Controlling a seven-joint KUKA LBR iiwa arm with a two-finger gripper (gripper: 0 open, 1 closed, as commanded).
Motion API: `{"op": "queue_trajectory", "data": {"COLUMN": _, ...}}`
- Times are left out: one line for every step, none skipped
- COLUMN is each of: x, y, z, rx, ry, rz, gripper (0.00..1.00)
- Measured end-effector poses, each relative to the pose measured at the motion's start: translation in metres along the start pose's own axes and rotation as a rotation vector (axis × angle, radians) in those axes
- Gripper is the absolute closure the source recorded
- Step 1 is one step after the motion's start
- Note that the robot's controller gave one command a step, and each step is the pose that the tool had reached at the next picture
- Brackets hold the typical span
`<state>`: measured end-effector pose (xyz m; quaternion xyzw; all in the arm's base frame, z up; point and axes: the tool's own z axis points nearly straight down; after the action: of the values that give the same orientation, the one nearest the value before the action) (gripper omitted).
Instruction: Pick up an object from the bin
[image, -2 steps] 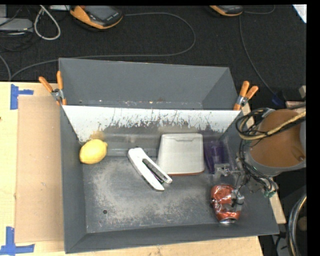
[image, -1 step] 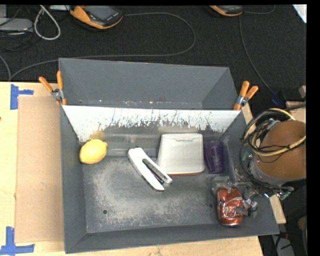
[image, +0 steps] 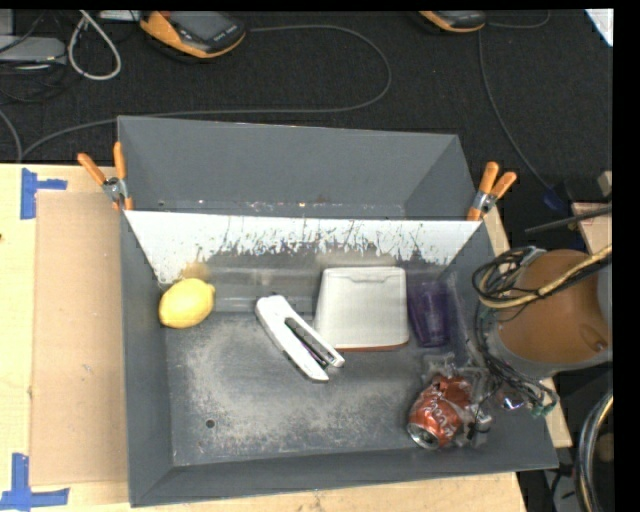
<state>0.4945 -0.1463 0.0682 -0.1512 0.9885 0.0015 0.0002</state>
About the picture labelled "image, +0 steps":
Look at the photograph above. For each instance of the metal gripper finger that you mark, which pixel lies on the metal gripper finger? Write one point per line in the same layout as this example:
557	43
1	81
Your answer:
442	363
479	427

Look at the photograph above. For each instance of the crushed red drink can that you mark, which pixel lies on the crushed red drink can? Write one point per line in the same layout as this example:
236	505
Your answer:
440	410

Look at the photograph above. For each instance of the purple plastic cup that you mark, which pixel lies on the purple plastic cup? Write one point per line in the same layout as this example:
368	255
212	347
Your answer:
429	315

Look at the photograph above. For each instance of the white plastic box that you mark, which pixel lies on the white plastic box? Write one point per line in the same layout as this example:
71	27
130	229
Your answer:
362	310

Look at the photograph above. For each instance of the white stapler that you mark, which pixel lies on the white stapler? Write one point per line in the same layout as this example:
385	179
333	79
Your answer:
280	320

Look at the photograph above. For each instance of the grey metal bin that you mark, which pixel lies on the grey metal bin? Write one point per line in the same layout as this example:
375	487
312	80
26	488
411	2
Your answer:
280	410

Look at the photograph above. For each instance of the yellow lemon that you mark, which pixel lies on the yellow lemon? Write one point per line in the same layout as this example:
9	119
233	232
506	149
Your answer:
186	303

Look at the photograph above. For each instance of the brown cardboard board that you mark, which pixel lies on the brown cardboard board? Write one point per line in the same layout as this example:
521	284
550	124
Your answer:
75	340

